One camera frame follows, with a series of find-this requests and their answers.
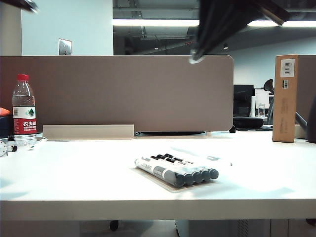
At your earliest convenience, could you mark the long ceiling light strip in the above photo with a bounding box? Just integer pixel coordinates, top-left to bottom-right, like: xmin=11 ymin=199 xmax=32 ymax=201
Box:
xmin=112 ymin=19 xmax=316 ymax=28

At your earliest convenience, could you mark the beige cable tray flap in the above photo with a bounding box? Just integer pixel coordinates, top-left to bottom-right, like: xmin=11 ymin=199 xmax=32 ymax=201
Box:
xmin=42 ymin=124 xmax=135 ymax=141

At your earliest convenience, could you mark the black oval pouch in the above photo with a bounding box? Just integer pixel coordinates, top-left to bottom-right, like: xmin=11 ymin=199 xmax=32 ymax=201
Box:
xmin=233 ymin=117 xmax=265 ymax=129

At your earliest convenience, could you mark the white framed monitor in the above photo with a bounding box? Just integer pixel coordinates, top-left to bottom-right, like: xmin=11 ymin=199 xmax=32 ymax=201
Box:
xmin=251 ymin=88 xmax=275 ymax=117

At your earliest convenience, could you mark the clear plastic packaging box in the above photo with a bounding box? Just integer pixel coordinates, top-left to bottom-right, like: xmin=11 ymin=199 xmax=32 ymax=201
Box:
xmin=128 ymin=147 xmax=234 ymax=194

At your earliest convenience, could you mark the dark blue box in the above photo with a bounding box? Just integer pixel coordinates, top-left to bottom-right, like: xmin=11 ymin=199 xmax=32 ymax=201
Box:
xmin=0 ymin=115 xmax=14 ymax=138

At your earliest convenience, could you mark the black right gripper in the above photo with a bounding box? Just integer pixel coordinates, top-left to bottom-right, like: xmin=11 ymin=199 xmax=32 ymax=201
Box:
xmin=189 ymin=0 xmax=292 ymax=63

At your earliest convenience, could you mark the black computer monitor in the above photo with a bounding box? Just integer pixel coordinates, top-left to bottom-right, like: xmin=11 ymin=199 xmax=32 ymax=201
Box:
xmin=233 ymin=84 xmax=255 ymax=117

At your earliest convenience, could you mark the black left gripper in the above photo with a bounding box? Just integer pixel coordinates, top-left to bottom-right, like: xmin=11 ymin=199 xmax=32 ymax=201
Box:
xmin=14 ymin=0 xmax=40 ymax=13

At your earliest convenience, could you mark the tall brown cardboard box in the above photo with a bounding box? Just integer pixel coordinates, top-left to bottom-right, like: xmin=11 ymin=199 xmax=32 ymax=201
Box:
xmin=272 ymin=54 xmax=299 ymax=143

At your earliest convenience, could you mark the black capped white marker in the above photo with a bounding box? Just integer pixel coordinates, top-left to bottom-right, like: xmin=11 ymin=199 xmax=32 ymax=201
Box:
xmin=150 ymin=154 xmax=203 ymax=184
xmin=143 ymin=156 xmax=195 ymax=186
xmin=164 ymin=153 xmax=220 ymax=180
xmin=158 ymin=153 xmax=212 ymax=181
xmin=134 ymin=158 xmax=186 ymax=188

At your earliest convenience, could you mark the brown desk partition panel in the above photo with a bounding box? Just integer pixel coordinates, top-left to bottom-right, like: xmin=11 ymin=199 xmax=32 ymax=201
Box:
xmin=0 ymin=54 xmax=235 ymax=133

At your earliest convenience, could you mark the metal wall plate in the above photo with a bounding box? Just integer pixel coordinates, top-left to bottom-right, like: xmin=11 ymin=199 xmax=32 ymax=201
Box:
xmin=58 ymin=39 xmax=72 ymax=56

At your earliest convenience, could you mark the red label water bottle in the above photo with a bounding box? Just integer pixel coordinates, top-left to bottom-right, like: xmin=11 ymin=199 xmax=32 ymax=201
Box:
xmin=11 ymin=74 xmax=38 ymax=146

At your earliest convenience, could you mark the dark grey office chair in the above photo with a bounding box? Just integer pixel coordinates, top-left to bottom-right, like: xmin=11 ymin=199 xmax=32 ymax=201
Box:
xmin=263 ymin=79 xmax=275 ymax=126

